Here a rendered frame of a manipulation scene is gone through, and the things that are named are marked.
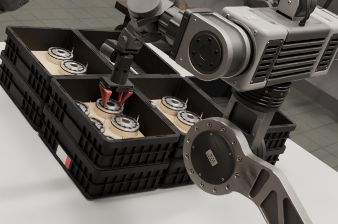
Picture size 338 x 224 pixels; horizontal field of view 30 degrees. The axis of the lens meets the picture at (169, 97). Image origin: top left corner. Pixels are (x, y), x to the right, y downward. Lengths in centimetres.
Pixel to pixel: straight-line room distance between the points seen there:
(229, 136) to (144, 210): 61
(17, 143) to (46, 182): 22
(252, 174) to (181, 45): 38
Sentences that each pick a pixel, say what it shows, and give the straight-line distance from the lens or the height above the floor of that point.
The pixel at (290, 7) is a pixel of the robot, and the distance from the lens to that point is 150.
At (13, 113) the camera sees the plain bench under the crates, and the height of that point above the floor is 70.
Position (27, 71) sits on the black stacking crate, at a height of 86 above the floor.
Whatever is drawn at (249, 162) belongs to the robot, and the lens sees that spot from 155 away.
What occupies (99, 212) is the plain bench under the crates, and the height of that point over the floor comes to 70.
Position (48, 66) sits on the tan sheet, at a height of 83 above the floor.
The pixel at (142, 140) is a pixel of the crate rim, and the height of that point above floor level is 93.
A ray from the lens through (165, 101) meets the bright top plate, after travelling 245.
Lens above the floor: 190
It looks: 25 degrees down
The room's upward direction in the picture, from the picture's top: 20 degrees clockwise
